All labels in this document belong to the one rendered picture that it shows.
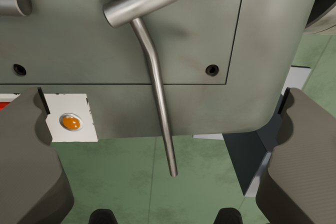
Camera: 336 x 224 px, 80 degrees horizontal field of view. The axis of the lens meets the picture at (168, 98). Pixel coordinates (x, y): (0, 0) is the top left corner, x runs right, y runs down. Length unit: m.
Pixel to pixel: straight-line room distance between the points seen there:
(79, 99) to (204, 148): 1.97
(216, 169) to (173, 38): 2.30
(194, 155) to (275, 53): 2.04
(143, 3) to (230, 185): 2.65
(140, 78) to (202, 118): 0.09
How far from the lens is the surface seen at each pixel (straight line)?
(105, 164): 2.39
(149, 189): 2.69
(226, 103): 0.25
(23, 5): 0.22
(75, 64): 0.24
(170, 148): 0.28
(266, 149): 0.60
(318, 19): 0.34
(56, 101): 0.27
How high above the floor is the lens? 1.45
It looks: 57 degrees down
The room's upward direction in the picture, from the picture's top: 178 degrees clockwise
